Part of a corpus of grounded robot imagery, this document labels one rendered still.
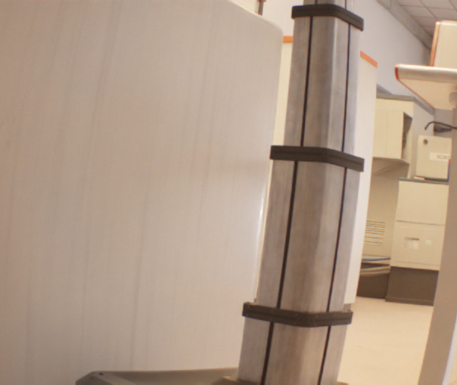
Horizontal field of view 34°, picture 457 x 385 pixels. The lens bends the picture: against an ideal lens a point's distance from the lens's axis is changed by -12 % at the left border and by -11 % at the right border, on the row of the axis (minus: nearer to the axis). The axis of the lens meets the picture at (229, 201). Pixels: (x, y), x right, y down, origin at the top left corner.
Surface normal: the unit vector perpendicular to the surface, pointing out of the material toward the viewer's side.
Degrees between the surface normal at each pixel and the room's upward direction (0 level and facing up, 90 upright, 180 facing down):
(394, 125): 90
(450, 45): 64
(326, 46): 90
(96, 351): 90
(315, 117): 90
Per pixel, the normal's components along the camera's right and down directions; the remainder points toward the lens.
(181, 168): 0.84, 0.08
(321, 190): 0.04, -0.03
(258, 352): -0.67, -0.11
